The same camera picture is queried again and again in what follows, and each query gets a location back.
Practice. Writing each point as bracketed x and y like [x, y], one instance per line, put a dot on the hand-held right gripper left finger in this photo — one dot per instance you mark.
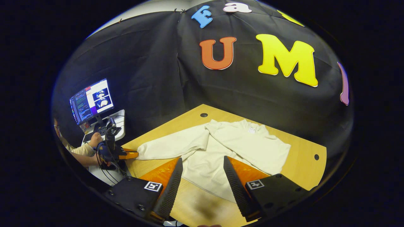
[170, 195]

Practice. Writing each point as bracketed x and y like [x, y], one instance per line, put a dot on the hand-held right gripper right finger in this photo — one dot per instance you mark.
[240, 192]

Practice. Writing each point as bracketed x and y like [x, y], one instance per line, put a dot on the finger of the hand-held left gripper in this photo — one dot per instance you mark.
[132, 155]
[129, 149]

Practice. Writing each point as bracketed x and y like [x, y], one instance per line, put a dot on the cream sweatshirt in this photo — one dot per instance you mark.
[240, 148]

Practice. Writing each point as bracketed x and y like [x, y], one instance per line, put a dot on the black keyboard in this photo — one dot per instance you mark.
[101, 130]

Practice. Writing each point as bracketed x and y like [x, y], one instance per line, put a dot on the white computer desk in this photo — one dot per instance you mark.
[119, 117]

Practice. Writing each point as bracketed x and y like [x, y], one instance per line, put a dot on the computer monitor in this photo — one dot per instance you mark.
[91, 101]

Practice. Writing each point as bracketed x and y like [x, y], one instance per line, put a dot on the black backdrop cloth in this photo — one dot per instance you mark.
[151, 78]

